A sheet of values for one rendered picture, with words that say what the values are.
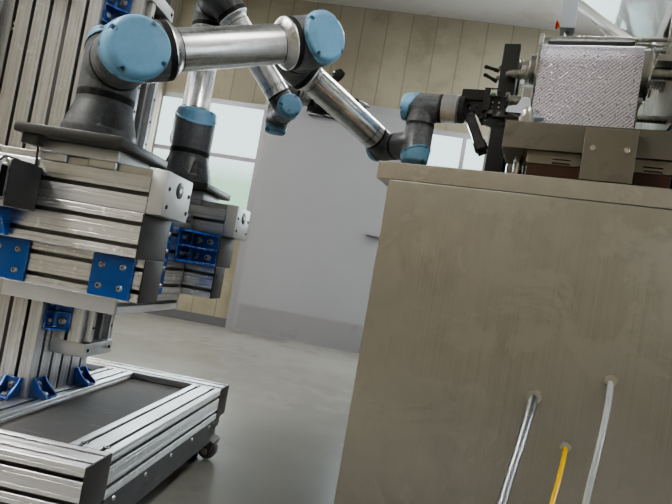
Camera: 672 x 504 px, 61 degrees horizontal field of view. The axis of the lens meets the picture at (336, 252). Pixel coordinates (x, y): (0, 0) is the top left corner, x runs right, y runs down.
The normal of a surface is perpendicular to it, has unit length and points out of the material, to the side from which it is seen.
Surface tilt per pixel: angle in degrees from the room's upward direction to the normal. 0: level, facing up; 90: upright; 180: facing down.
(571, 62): 90
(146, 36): 93
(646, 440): 90
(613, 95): 90
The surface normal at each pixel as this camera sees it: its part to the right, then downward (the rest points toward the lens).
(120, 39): 0.47, 0.09
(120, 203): -0.11, -0.06
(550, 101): -0.33, -0.10
